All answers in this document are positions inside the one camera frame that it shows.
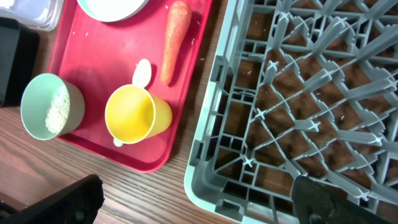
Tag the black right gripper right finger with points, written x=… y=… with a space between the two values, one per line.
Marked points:
x=314 y=204

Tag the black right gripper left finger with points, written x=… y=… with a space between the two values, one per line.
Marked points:
x=77 y=203

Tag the grey dishwasher rack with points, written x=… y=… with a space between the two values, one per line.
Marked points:
x=298 y=88

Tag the white rice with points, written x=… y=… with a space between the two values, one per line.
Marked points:
x=58 y=111

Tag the green bowl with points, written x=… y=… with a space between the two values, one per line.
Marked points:
x=36 y=101

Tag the yellow plastic cup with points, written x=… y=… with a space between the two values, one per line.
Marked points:
x=162 y=116

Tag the white plastic spoon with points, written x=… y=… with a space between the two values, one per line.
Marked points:
x=142 y=73

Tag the red serving tray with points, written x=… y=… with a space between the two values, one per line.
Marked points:
x=100 y=57

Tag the clear plastic bin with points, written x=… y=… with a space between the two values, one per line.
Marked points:
x=35 y=14

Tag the large light blue plate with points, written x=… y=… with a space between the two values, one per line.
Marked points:
x=111 y=10

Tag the orange carrot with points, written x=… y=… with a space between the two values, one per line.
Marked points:
x=178 y=22

